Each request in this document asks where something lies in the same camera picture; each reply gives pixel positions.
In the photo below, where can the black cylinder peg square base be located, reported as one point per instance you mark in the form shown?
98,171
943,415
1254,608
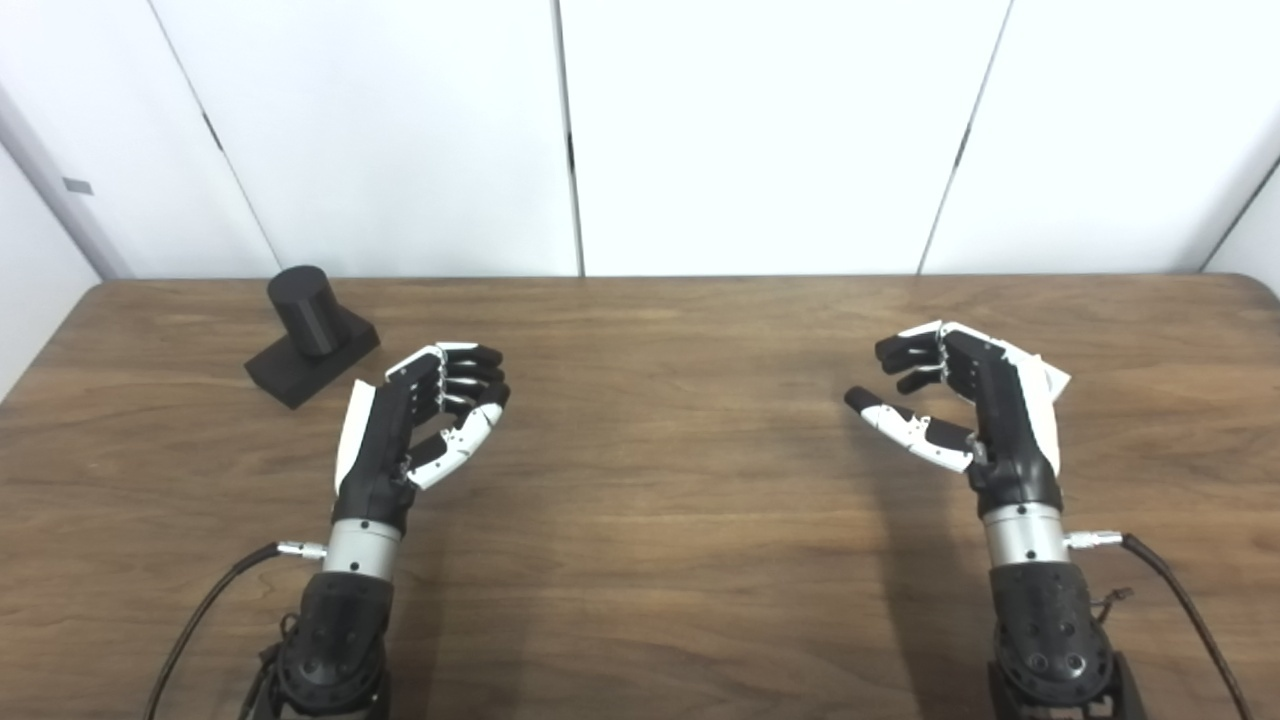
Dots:
305,320

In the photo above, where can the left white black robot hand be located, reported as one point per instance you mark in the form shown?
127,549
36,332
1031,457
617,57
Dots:
375,450

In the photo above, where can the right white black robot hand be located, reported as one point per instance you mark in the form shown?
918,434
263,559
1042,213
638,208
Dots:
1005,430

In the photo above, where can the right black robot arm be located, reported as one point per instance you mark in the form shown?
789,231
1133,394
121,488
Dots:
1045,630

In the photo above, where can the small grey wall tag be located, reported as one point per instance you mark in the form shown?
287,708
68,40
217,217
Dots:
77,186

